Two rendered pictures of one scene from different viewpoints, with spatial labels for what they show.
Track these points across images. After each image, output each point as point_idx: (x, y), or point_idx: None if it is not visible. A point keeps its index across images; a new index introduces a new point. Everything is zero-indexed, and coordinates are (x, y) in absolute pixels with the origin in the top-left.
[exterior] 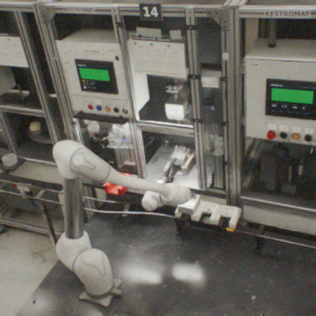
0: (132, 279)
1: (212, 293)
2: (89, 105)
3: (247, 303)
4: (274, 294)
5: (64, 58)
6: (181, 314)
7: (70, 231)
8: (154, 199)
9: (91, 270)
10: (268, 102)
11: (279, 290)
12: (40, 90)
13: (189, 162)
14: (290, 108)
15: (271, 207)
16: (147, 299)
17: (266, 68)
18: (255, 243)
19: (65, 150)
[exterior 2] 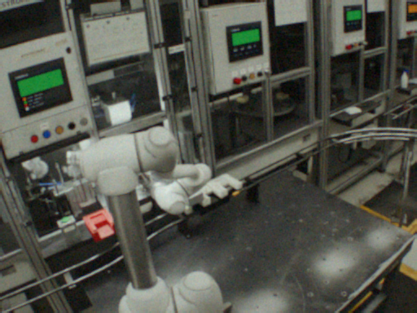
0: None
1: (279, 241)
2: (33, 136)
3: (305, 226)
4: (305, 209)
5: None
6: (288, 269)
7: (148, 275)
8: (180, 195)
9: (213, 292)
10: (230, 49)
11: (304, 205)
12: None
13: None
14: (247, 50)
15: (240, 160)
16: (251, 288)
17: (223, 17)
18: (247, 199)
19: (118, 144)
